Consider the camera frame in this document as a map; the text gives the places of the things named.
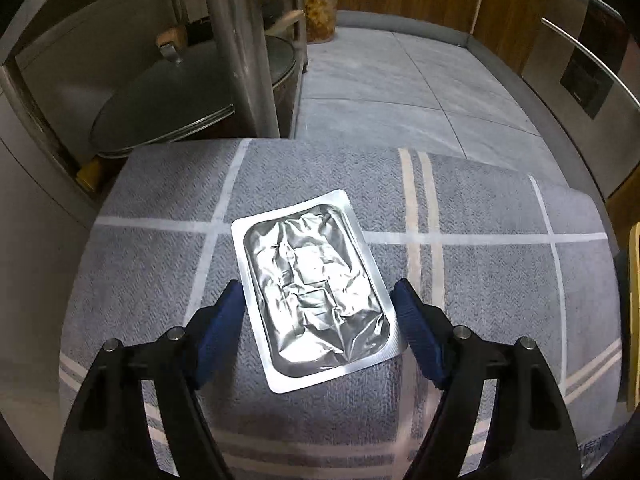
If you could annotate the blue bin with yellow rim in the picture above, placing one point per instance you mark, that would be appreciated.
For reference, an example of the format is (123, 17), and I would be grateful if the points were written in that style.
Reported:
(627, 270)

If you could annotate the wooden handle on shelf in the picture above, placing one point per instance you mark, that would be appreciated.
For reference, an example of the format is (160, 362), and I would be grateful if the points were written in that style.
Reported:
(291, 25)

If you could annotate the blue white carton box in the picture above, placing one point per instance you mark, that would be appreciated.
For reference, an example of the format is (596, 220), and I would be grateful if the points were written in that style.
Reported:
(593, 451)

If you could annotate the stainless steel oven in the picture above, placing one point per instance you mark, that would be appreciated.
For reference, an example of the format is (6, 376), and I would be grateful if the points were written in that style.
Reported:
(585, 67)

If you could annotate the large pot with glass lid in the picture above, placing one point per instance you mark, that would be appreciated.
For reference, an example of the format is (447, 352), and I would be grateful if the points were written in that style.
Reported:
(167, 102)

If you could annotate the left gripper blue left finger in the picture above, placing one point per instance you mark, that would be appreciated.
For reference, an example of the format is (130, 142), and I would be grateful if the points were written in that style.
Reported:
(217, 331)

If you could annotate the yellow item on shelf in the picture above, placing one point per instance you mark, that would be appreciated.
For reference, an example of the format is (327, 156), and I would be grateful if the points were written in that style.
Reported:
(89, 175)

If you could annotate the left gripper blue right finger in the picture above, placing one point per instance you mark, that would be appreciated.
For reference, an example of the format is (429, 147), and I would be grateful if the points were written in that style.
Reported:
(425, 328)

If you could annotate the silver foil blister pack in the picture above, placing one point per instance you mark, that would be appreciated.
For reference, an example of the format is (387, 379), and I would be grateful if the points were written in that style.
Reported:
(317, 303)

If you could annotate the stainless steel shelf rack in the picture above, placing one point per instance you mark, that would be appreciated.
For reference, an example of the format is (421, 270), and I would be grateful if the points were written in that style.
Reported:
(62, 60)

